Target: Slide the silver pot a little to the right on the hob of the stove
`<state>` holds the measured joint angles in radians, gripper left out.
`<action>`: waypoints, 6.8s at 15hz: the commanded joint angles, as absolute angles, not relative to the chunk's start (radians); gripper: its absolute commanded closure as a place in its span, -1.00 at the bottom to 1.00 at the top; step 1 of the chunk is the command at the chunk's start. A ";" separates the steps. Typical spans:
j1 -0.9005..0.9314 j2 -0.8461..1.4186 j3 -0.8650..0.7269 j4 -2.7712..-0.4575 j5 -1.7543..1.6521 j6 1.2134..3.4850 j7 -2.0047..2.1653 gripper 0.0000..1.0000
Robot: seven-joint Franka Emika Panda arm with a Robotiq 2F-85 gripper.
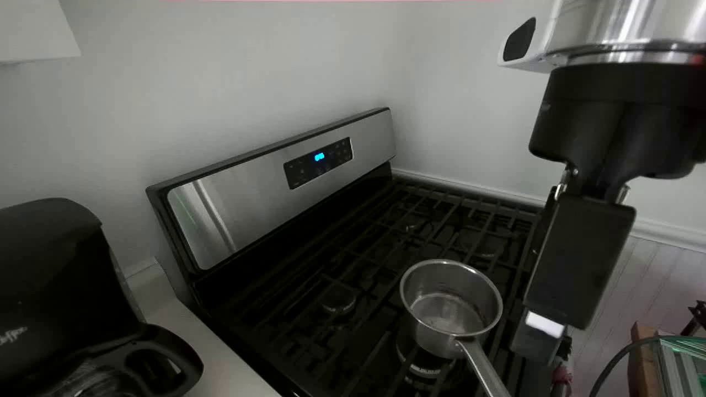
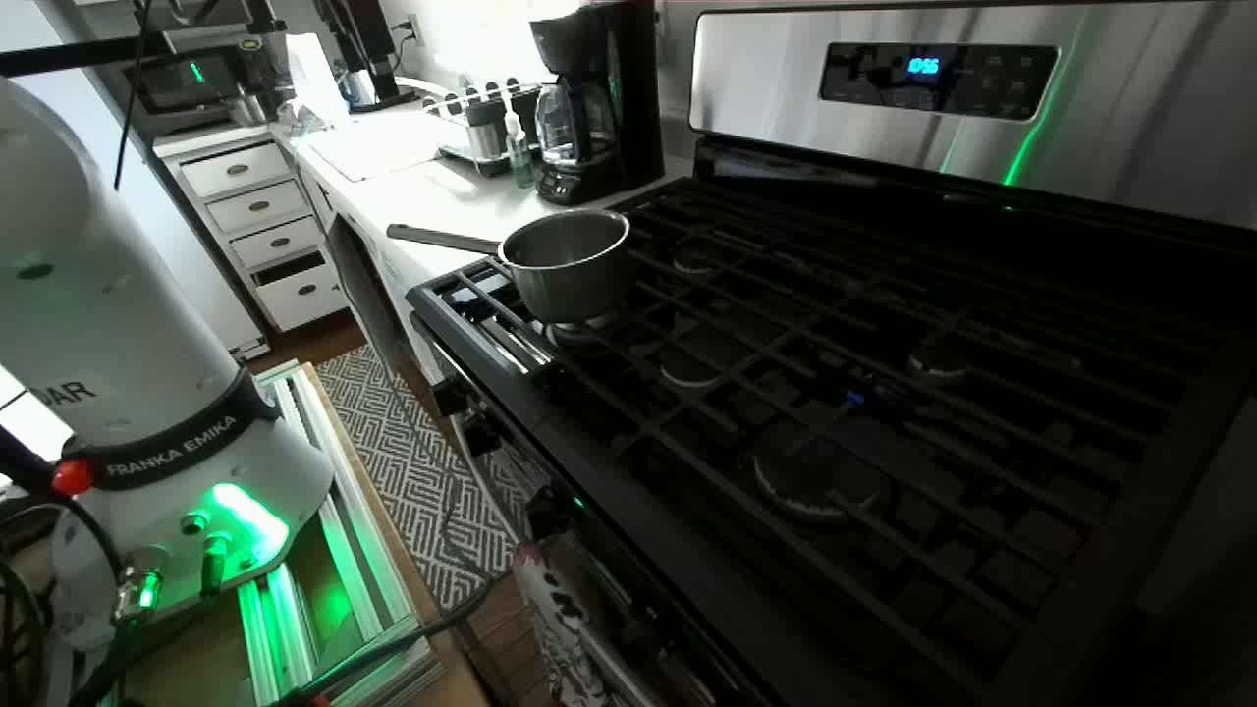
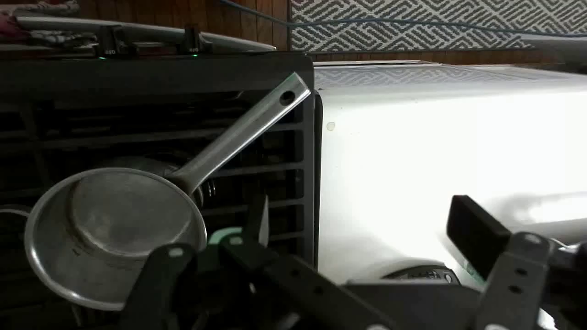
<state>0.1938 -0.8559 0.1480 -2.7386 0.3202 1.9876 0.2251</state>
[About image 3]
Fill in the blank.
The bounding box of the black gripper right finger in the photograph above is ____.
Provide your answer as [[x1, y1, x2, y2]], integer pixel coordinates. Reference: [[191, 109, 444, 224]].
[[446, 193, 587, 330]]

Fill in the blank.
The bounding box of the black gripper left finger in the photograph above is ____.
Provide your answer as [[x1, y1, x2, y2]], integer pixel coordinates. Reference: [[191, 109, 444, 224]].
[[117, 193, 393, 330]]

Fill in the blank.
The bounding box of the silver pot with long handle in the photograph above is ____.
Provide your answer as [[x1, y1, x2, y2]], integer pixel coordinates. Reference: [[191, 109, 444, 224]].
[[22, 70, 314, 314]]

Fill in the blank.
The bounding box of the black gas stove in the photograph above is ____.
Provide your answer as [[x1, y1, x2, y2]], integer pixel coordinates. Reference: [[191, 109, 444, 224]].
[[0, 50, 321, 330]]

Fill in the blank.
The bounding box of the grey metal stand leg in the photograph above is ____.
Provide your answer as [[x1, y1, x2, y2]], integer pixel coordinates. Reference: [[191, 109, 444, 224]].
[[17, 13, 279, 57]]

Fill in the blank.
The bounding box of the black white patterned rug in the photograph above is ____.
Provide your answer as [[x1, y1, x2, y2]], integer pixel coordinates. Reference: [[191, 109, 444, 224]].
[[288, 0, 587, 55]]

